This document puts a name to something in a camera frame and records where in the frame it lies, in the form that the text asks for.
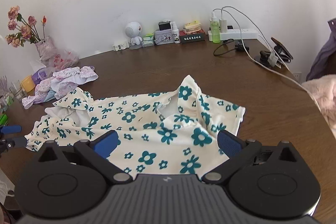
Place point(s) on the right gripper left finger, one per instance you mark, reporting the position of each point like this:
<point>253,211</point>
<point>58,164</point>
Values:
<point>95,155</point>

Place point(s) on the cream teal floral dress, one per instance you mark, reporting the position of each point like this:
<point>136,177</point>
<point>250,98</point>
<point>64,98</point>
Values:
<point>157,133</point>

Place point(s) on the purple puffer jacket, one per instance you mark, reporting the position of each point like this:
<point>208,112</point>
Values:
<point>320,62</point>

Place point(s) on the white spray bottle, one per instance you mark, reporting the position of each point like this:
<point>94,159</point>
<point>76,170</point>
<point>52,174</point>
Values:
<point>175,32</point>

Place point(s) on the purple flower vase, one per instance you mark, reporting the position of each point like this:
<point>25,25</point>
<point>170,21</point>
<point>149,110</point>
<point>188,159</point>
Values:
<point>45,48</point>

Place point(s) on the green spray bottle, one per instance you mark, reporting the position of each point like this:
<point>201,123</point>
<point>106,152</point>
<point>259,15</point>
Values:
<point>215,29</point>

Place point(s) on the pink purple clothes pile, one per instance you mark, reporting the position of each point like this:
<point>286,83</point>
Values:
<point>60,84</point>

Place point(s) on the small black box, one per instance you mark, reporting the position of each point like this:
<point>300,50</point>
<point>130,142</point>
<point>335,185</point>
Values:
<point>164,25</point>

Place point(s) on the black box with lettering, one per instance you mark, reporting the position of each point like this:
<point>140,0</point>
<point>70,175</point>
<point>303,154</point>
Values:
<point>192,37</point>

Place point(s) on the clear drinking glass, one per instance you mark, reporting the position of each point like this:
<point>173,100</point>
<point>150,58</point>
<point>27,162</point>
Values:
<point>17,90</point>

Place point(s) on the pink fluffy fabric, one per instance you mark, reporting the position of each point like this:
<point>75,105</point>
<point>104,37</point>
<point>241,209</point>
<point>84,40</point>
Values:
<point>323,90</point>

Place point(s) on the small white pill strip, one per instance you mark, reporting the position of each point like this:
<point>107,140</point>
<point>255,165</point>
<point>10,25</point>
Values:
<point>121,46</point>

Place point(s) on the grey printed tin box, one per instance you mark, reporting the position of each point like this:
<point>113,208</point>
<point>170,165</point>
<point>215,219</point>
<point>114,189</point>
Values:
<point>163,37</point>

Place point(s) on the purple tissue pack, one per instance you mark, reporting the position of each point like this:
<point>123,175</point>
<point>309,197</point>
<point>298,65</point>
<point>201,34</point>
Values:
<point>42,74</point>

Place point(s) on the white tissue paper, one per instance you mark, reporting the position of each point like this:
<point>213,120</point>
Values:
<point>36,65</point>

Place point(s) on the yellow plastic cup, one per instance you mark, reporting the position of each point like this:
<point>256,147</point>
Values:
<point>28,84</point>

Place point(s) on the pink dried flower bouquet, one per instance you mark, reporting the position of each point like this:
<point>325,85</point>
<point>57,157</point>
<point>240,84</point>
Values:
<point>23,30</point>

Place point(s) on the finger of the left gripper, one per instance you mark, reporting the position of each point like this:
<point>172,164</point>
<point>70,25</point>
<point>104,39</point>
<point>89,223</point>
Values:
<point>5,130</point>
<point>7,144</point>

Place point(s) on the clear plastic bag red print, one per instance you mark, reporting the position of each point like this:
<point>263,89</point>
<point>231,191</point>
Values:
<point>59,59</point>

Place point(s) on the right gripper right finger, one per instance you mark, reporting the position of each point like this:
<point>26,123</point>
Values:
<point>240,153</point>

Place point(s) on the white power strip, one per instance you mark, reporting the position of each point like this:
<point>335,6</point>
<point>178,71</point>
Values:
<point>244,33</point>

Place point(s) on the yellow packet stack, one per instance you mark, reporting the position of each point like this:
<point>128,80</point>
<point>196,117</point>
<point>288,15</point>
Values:
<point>192,27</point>

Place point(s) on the white round robot figurine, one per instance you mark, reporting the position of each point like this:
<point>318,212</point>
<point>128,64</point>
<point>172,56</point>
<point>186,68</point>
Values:
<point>133,31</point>

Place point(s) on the green white small boxes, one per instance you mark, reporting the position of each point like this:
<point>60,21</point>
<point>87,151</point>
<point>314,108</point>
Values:
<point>148,40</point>

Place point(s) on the black phone on stand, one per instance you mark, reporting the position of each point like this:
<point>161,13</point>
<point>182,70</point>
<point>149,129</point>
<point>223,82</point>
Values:
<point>275,57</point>

